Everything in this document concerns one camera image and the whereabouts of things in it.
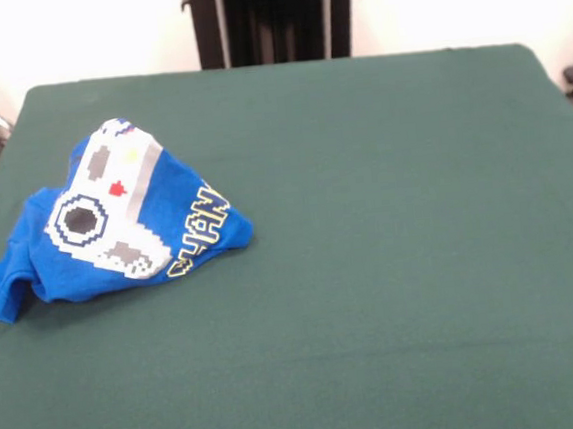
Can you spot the blue printed t-shirt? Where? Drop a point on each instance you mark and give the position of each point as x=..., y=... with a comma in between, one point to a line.
x=117, y=229

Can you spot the dark green table cloth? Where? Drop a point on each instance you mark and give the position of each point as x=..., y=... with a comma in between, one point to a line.
x=373, y=292

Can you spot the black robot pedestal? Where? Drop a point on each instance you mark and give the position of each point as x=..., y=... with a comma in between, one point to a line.
x=269, y=20

